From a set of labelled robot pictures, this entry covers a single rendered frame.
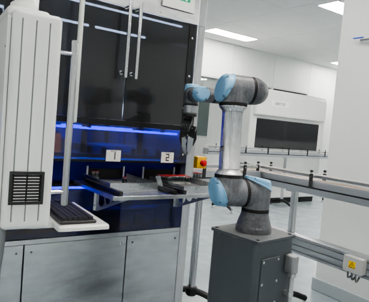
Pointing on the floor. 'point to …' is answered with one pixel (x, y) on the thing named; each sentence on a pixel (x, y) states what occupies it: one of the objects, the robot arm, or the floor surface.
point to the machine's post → (187, 169)
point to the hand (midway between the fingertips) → (186, 152)
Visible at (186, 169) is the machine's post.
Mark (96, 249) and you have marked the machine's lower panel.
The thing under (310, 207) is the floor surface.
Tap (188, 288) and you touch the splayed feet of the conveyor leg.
